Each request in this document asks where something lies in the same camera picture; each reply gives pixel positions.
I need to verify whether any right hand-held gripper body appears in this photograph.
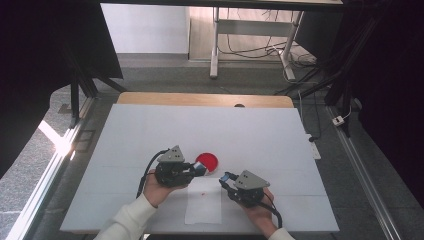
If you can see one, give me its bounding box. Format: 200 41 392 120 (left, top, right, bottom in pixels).
227 169 271 209

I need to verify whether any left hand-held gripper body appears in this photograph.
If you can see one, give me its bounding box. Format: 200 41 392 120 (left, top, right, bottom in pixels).
154 144 197 188

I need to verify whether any red round ink pad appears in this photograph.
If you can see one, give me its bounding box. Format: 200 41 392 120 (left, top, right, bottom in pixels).
194 152 220 176

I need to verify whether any person's left hand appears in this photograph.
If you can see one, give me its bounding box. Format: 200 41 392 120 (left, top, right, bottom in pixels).
142 169 188 209

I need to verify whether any person's right hand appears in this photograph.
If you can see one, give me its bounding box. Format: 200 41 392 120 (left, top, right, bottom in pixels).
239 187 278 239

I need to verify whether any white paper sheet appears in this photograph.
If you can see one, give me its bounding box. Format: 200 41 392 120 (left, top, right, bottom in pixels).
184 176 223 226

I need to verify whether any white table cover board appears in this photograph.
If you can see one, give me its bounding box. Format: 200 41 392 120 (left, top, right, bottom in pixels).
59 103 341 235

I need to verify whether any wooden table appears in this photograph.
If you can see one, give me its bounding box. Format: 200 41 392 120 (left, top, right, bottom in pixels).
116 91 295 109

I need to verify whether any dark floor outlet cover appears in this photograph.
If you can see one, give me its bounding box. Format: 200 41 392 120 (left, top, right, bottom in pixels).
73 128 97 154

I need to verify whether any black metal stand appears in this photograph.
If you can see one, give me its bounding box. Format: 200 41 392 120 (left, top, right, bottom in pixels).
274 3 379 138
60 39 128 130

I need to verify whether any black curtain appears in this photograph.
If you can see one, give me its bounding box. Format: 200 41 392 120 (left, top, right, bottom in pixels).
294 0 424 210
0 0 125 180

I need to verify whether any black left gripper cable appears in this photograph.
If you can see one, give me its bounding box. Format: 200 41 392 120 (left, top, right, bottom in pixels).
135 148 171 200

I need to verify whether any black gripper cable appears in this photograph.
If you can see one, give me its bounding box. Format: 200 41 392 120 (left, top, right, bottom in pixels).
259 190 284 230
135 148 171 200

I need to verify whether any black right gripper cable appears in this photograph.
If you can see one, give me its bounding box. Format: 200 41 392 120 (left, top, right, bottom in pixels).
259 190 284 230

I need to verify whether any thin black cable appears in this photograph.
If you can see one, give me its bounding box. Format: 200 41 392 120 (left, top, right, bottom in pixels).
297 90 323 143

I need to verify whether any aluminium rail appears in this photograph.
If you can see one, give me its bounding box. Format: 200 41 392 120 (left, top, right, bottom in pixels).
324 104 403 240
4 95 97 240

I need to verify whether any tangle of dark floor cables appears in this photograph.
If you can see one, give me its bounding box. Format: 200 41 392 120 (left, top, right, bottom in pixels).
218 7 318 69

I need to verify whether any white metal desk frame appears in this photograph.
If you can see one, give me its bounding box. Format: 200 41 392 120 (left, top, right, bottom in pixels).
208 6 305 82

